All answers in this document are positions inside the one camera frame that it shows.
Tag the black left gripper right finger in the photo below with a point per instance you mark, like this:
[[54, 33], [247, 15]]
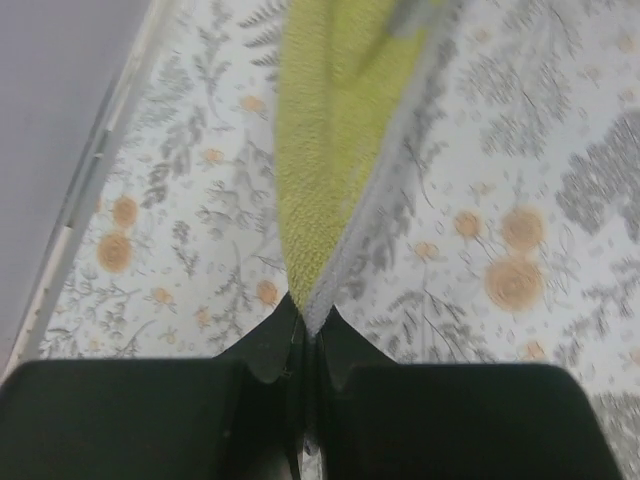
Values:
[[378, 419]]

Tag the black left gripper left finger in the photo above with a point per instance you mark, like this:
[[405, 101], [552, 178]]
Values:
[[232, 416]]

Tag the yellow and grey cloths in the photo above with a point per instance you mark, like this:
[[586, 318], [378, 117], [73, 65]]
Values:
[[352, 106]]

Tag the floral table mat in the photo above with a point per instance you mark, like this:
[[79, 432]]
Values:
[[512, 233]]

